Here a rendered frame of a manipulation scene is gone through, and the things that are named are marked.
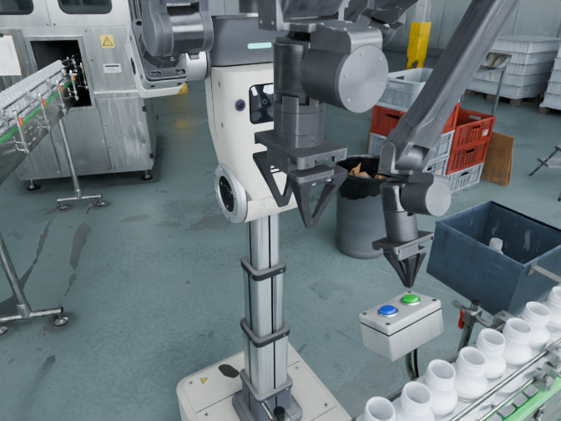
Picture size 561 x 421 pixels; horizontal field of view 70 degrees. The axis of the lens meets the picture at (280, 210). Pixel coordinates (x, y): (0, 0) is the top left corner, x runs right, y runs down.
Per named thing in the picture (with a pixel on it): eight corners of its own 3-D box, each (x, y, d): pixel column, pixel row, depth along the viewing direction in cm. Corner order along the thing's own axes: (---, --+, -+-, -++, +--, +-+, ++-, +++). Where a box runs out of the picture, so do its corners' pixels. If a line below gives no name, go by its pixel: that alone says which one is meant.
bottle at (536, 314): (495, 358, 80) (518, 293, 72) (529, 370, 77) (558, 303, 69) (493, 381, 75) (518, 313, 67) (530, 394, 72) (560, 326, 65)
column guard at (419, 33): (414, 72, 980) (422, 22, 929) (402, 69, 1010) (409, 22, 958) (425, 70, 999) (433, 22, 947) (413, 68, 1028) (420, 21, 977)
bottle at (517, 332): (497, 413, 69) (524, 344, 61) (468, 387, 74) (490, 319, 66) (520, 400, 71) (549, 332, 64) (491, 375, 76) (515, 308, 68)
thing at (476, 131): (452, 151, 348) (457, 127, 338) (414, 139, 378) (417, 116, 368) (492, 139, 379) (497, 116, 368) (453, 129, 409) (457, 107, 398)
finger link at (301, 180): (297, 243, 45) (300, 164, 41) (265, 216, 50) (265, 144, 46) (345, 227, 48) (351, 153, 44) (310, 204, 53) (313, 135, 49)
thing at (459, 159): (447, 175, 359) (452, 152, 348) (410, 161, 388) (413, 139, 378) (485, 161, 389) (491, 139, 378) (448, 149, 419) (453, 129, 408)
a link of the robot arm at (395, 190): (396, 174, 77) (372, 180, 75) (422, 174, 71) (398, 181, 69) (400, 209, 78) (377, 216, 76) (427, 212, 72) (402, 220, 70)
